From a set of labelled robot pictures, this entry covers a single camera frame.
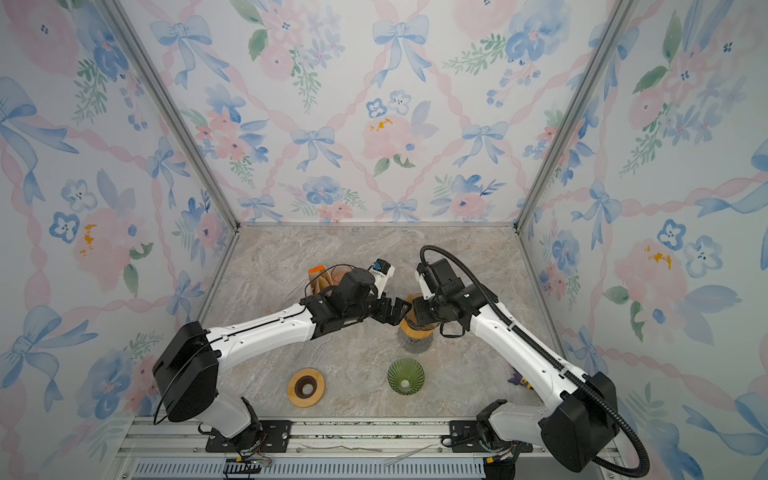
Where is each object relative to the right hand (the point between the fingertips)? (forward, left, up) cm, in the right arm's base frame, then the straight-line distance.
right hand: (420, 307), depth 80 cm
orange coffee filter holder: (+12, +30, -5) cm, 33 cm away
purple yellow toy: (-14, -27, -14) cm, 34 cm away
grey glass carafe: (-6, +1, -12) cm, 14 cm away
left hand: (+1, +5, +2) cm, 6 cm away
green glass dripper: (-14, +3, -14) cm, 20 cm away
